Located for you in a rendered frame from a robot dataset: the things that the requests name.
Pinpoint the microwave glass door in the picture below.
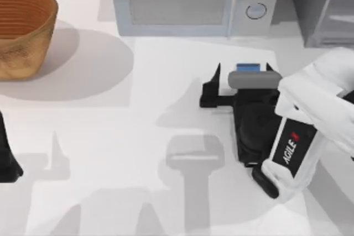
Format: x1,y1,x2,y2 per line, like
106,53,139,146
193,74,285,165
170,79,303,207
110,0,239,37

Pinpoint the pale microwave oven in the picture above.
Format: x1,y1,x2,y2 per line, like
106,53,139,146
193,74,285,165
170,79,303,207
107,0,289,40

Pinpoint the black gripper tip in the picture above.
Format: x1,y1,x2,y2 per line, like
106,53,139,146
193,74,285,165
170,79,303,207
0,110,24,184

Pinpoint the small blue box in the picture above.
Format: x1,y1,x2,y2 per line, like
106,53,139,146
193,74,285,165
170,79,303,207
236,62,261,72

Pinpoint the brown woven basket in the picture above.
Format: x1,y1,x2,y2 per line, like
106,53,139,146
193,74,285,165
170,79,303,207
0,0,59,82

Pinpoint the grey cabinet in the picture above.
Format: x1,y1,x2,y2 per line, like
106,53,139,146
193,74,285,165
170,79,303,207
287,0,354,49

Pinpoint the round microwave knob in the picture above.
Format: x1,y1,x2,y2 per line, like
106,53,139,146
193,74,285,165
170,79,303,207
245,2,268,21

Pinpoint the pale grey rounded box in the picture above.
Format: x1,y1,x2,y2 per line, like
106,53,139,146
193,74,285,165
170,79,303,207
227,70,283,90

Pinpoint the microwave door handle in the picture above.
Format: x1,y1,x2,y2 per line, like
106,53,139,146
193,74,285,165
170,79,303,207
227,0,240,39

